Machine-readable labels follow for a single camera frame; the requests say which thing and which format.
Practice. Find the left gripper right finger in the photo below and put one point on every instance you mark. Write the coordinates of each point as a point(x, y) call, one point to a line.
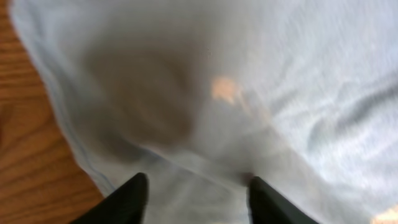
point(267, 206)

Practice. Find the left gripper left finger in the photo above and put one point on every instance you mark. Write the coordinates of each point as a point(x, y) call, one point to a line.
point(126, 205)

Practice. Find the light blue printed t-shirt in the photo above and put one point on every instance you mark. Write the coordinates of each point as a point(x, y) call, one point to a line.
point(198, 94)

